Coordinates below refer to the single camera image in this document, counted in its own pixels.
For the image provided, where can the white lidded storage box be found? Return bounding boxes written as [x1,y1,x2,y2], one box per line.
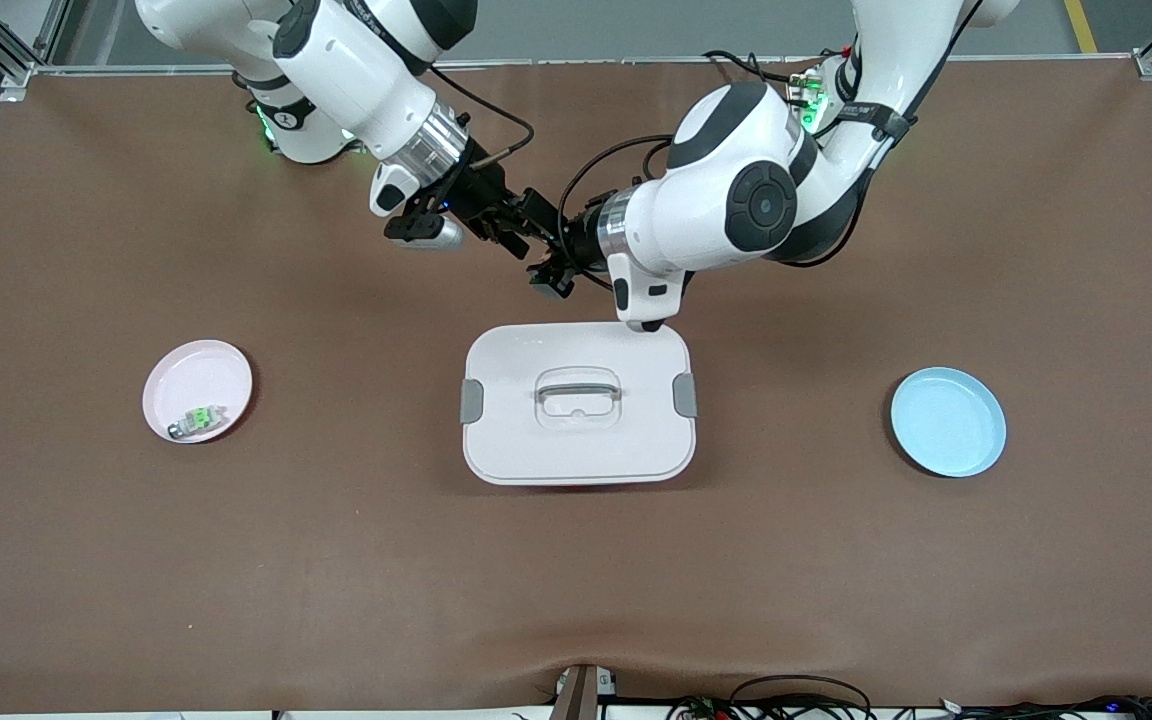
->
[460,321,699,487]

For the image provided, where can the pale pink round plate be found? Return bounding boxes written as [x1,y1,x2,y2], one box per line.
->
[142,340,255,445]

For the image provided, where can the light blue round plate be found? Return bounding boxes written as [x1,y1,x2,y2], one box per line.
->
[889,366,1008,479]

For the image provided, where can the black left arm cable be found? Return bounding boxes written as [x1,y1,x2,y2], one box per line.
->
[556,135,677,293]

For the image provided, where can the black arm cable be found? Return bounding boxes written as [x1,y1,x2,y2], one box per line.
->
[556,135,677,293]
[426,62,537,166]

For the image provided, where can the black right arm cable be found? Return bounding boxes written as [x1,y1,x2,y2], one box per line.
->
[426,62,537,166]

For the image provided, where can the black base cables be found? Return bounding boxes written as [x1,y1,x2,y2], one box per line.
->
[704,48,817,106]

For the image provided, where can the green push button switch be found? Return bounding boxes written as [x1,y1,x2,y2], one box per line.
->
[167,403,229,441]

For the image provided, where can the metal table edge bracket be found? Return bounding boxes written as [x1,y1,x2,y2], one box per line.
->
[549,663,619,720]

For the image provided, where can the black cable bundle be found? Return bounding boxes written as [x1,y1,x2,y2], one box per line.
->
[666,675,877,720]
[936,693,1152,720]

